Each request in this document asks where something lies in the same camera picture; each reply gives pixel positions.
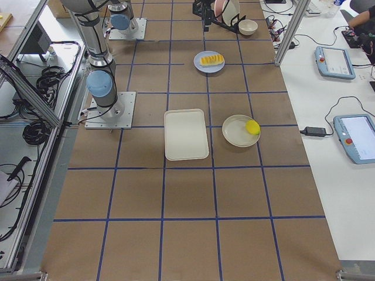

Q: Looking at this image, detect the light blue plate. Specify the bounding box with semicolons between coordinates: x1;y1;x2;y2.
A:
193;51;225;74

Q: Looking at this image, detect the orange striped bread roll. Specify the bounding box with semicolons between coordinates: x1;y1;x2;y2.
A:
200;54;224;67

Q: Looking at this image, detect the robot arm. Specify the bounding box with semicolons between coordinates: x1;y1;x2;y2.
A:
62;1;134;121
107;1;138;34

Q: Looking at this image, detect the cream plate in rack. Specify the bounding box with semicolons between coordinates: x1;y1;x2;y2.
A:
222;0;240;26

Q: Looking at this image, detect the pink plate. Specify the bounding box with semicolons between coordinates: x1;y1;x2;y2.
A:
214;0;226;19

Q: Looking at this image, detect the cream rectangular tray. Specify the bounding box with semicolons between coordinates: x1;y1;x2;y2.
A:
164;109;209;161

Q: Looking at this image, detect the cream shallow bowl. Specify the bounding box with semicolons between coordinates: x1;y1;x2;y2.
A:
222;114;261;148

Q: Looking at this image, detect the yellow lemon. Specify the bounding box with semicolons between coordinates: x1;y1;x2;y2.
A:
245;119;261;135

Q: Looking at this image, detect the black power adapter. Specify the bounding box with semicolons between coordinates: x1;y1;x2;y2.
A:
301;126;326;137

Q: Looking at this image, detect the small cream bowl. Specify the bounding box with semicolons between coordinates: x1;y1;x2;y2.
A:
238;19;258;36

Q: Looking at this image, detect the black dish rack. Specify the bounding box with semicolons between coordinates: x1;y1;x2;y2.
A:
192;1;246;33

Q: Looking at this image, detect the far teach pendant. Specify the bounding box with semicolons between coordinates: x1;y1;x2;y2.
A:
315;46;356;80

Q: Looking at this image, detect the teach pendant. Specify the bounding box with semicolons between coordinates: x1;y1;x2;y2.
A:
315;46;356;80
333;114;374;165

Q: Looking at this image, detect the near teach pendant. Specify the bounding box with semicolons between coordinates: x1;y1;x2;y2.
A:
333;114;374;165

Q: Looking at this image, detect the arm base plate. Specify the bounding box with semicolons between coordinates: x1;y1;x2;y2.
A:
84;92;137;129
109;18;147;41

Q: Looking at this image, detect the aluminium frame post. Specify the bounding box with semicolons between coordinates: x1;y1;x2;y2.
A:
274;0;309;67

